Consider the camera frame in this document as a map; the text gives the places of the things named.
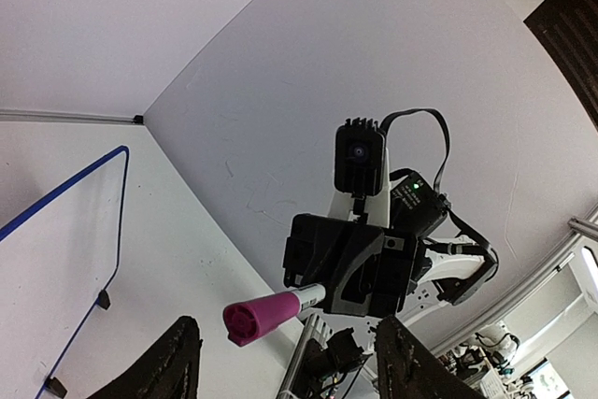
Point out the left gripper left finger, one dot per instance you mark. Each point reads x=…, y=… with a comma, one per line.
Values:
x=169, y=368

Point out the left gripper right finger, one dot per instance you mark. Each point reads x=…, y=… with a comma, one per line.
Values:
x=406, y=369

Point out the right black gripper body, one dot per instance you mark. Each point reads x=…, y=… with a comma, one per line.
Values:
x=364, y=269

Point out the white marker pen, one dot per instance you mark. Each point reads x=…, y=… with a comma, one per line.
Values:
x=271, y=308

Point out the magenta marker cap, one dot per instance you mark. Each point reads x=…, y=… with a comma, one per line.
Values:
x=259, y=312

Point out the blue framed small whiteboard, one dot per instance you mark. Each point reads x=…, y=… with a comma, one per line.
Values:
x=58, y=258

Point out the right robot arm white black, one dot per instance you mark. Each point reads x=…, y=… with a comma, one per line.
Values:
x=453, y=256

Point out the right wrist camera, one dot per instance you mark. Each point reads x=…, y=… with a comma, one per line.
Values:
x=361, y=174

